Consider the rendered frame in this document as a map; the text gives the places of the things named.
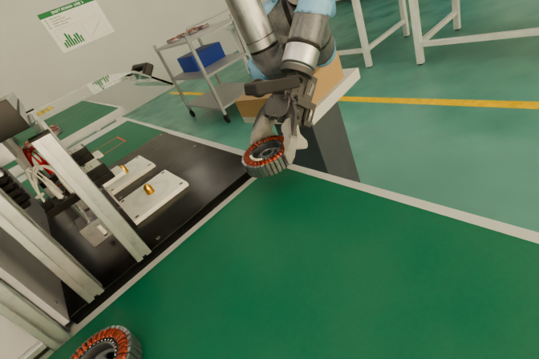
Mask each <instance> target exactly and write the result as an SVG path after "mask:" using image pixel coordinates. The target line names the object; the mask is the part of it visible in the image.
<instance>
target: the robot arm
mask: <svg viewBox="0 0 539 359"><path fill-rule="evenodd" d="M225 2H226V4H227V6H228V8H229V10H230V12H231V14H232V16H233V19H234V21H235V23H236V24H237V27H238V29H239V31H240V33H241V36H242V38H243V39H244V41H245V44H246V46H247V47H248V49H249V52H250V54H251V56H252V57H251V58H250V59H249V60H248V62H247V66H248V70H249V73H250V75H251V77H252V79H253V81H252V82H251V83H245V84H244V89H245V95H251V96H254V97H256V98H261V97H263V96H264V95H267V94H270V93H272V95H271V96H270V97H269V98H268V99H267V100H266V102H265V104H264V105H263V106H262V108H261V109H260V111H259V112H258V114H257V117H256V119H255V122H254V124H253V130H252V133H251V136H250V141H249V147H250V146H251V145H253V144H254V143H256V142H257V141H260V139H263V138H266V137H268V136H271V135H275V134H274V133H273V131H272V128H273V126H274V124H275V119H276V120H277V122H279V123H282V133H283V135H284V142H283V144H284V147H285V150H284V153H283V155H284V156H285V158H286V161H287V163H288V164H289V165H291V164H292V163H293V160H294V156H295V152H296V150H300V149H306V148H307V147H308V143H307V141H306V139H305V138H304V137H303V136H302V135H301V134H300V131H299V127H311V124H312V120H313V117H314V112H315V109H316V106H317V105H316V104H314V103H312V99H313V96H314V91H315V87H316V84H317V81H318V79H317V78H315V77H314V76H313V73H314V72H315V69H316V67H325V66H327V65H329V64H330V63H332V61H333V60H334V57H335V55H336V46H335V40H334V38H333V36H332V34H331V32H330V27H329V24H328V23H329V19H331V18H333V17H334V16H335V14H336V4H335V0H267V1H266V2H264V3H263V4H262V3H261V0H225ZM310 110H312V111H313V112H312V116H311V119H310V121H309V122H308V118H309V115H310Z"/></svg>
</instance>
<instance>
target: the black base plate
mask: <svg viewBox="0 0 539 359"><path fill-rule="evenodd" d="M138 155H140V156H142V157H144V158H145V159H147V160H149V161H151V162H152V163H154V164H155V165H156V166H155V167H154V168H153V169H152V170H150V171H148V172H147V173H145V174H144V175H142V176H141V177H140V178H139V179H137V180H135V181H134V182H132V183H131V184H129V185H128V186H127V187H125V188H124V189H122V190H121V191H119V192H118V193H116V194H115V195H114V197H115V198H116V199H117V200H118V201H119V202H120V201H121V200H122V199H124V198H125V197H127V196H128V195H130V194H131V193H133V192H134V191H135V190H136V189H138V188H140V187H141V186H142V185H144V184H145V183H147V182H148V181H149V180H151V179H152V178H153V177H155V176H156V175H158V174H160V173H161V172H162V171H163V170H166V171H169V172H171V173H172V174H173V175H176V176H178V177H179V178H181V179H183V180H185V181H186V182H187V183H188V186H187V187H186V188H185V189H184V190H182V191H181V192H179V193H178V194H177V195H175V196H174V197H173V198H171V199H170V200H169V201H168V202H167V203H165V204H164V205H163V206H161V207H160V208H158V209H157V210H156V211H154V212H153V213H152V214H151V215H150V216H148V217H147V218H146V219H144V220H143V221H141V222H140V223H139V224H137V225H136V224H135V223H134V222H133V220H132V219H131V218H130V217H129V216H128V214H127V213H126V212H125V211H124V210H123V209H120V210H119V209H118V205H117V204H116V203H115V202H114V200H113V199H112V198H111V197H110V196H109V195H108V194H107V193H106V192H105V190H104V189H103V188H102V187H99V190H100V191H101V192H102V193H103V194H104V195H105V196H106V198H107V199H108V200H109V201H110V203H111V204H112V205H113V206H114V207H115V209H116V210H117V211H118V212H119V213H120V215H121V216H122V217H123V218H124V219H125V220H126V221H127V222H128V224H129V225H130V226H131V227H132V229H133V230H134V231H135V232H136V233H137V235H138V236H139V237H140V238H141V240H142V241H143V242H144V243H145V244H146V245H147V246H148V247H149V249H150V250H151V251H152V252H150V253H149V254H148V255H146V254H145V255H144V256H142V257H143V259H142V260H141V261H140V262H137V261H136V259H135V258H134V257H133V256H132V255H131V254H130V253H129V251H128V250H127V249H126V248H125V247H124V246H123V245H122V244H121V243H120V242H119V241H118V240H117V239H116V238H115V237H114V236H113V234H112V235H111V236H109V237H108V238H107V239H106V240H105V241H103V242H102V243H101V244H99V245H98V246H96V247H95V248H94V247H93V246H92V245H91V244H90V243H89V242H88V241H87V240H86V239H85V238H84V237H83V236H82V235H81V234H80V233H79V230H78V229H77V226H76V224H75V220H76V219H77V218H79V215H78V214H77V213H76V212H75V211H74V209H73V208H72V207H69V208H67V209H66V210H64V211H63V212H61V213H59V214H58V215H57V216H55V217H54V218H52V219H50V218H49V217H48V216H47V220H48V224H49V228H50V231H51V236H52V237H53V238H54V239H55V240H56V241H57V242H58V243H60V244H61V245H62V246H63V247H64V248H65V249H66V250H67V251H68V252H69V253H70V254H71V255H72V256H73V257H74V258H75V259H76V260H77V261H78V262H79V263H80V264H81V265H82V266H83V267H84V268H85V269H86V270H87V271H88V272H90V273H91V274H92V275H93V276H94V277H95V278H96V279H97V280H98V281H99V282H100V283H101V284H102V287H103V289H104V291H103V292H102V293H101V294H100V295H98V294H97V295H95V296H94V298H95V299H94V300H93V301H92V302H91V303H90V304H88V303H87V302H86V301H85V300H84V299H83V298H82V297H81V296H80V295H79V294H77V293H76V292H75V291H74V290H73V289H71V288H70V287H69V286H68V285H67V284H65V283H64V282H63V281H62V280H61V282H62V286H63V292H64V296H65V300H66V304H67V311H68V314H69V318H70V319H71V320H73V321H74V322H75V323H76V324H78V323H80V322H81V321H82V320H83V319H85V318H86V317H87V316H88V315H89V314H91V313H92V312H93V311H94V310H96V309H97V308H98V307H99V306H100V305H101V304H102V303H103V302H104V301H106V300H107V299H108V298H109V297H110V296H112V295H113V294H114V293H115V292H117V291H118V290H119V289H120V288H122V287H123V286H124V285H125V284H126V283H127V282H129V281H130V279H132V278H133V277H134V276H135V275H136V274H138V273H139V272H140V271H141V270H142V269H144V268H145V267H146V266H147V265H149V264H150V263H151V262H152V261H153V260H155V259H156V258H157V257H158V256H159V255H160V254H161V253H162V252H164V251H165V250H166V249H167V248H169V247H170V246H171V245H172V244H173V243H175V242H176V241H177V240H178V239H179V238H181V237H182V236H183V235H184V234H185V233H186V232H187V231H188V230H189V229H191V228H192V227H193V226H194V225H196V224H197V223H198V222H199V221H200V220H202V219H203V218H204V217H205V216H207V215H208V214H209V213H210V212H211V211H212V210H213V209H214V208H215V207H217V206H218V205H219V204H220V203H222V202H223V201H224V200H225V199H226V198H228V197H229V196H230V195H231V194H233V193H234V192H235V191H236V190H237V189H238V188H239V187H240V186H241V185H243V184H244V183H245V182H246V181H247V180H249V179H250V178H251V177H252V176H250V175H249V174H248V172H247V171H246V169H245V167H244V165H243V163H242V161H241V159H242V155H238V154H234V153H232V152H229V151H224V150H221V149H219V148H215V147H211V146H209V145H205V144H203V143H198V142H195V141H192V140H190V139H185V138H182V137H179V136H176V135H172V134H169V133H166V132H162V133H160V134H159V135H158V136H156V137H155V138H153V139H151V140H149V141H148V142H146V143H145V144H143V145H142V146H140V147H138V148H137V149H135V150H134V151H132V152H131V153H129V154H128V155H126V156H124V157H123V158H122V159H120V160H118V161H117V162H115V163H114V164H112V165H111V166H109V167H108V168H109V169H110V170H111V169H112V168H114V167H116V166H121V165H125V164H126V163H128V162H130V161H131V160H133V159H134V158H136V157H137V156H138Z"/></svg>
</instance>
